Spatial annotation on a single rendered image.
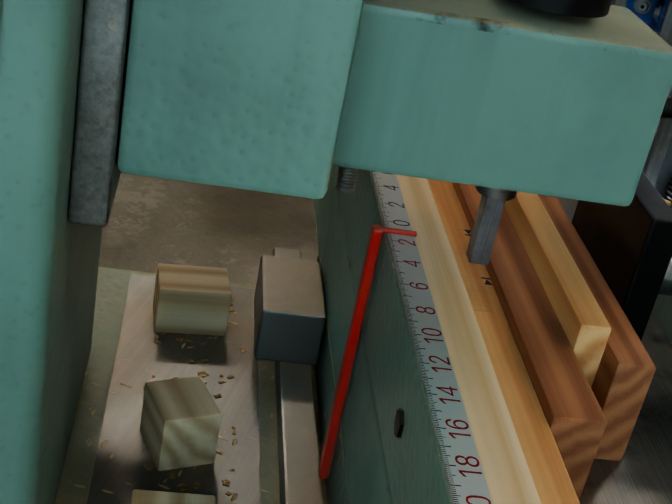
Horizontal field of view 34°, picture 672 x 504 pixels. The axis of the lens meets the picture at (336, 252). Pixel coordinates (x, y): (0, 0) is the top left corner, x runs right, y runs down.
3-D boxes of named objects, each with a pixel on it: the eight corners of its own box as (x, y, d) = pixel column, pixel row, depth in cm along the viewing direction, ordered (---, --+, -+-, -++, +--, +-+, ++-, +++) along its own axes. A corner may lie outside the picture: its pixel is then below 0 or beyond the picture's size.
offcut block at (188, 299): (220, 309, 72) (227, 267, 71) (224, 336, 69) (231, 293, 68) (152, 304, 71) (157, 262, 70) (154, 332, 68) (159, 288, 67)
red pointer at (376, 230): (358, 483, 56) (418, 236, 50) (318, 479, 56) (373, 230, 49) (357, 473, 57) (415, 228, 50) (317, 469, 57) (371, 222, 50)
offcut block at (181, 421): (139, 430, 59) (145, 380, 58) (193, 423, 61) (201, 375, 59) (157, 472, 57) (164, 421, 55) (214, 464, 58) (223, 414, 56)
